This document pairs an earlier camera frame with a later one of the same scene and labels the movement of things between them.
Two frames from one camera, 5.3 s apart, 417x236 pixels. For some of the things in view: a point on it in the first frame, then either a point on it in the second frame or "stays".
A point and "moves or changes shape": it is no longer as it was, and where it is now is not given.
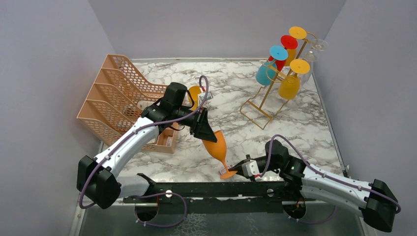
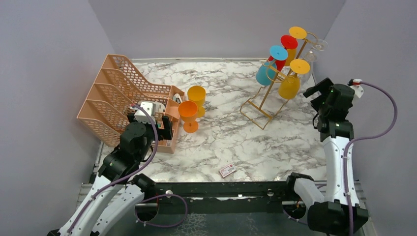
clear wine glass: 311,55 stays
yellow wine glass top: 300,33 stays
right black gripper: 238,168 to 323,87
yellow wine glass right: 289,85 stays
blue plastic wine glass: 266,74 stays
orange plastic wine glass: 219,148 moves or changes shape
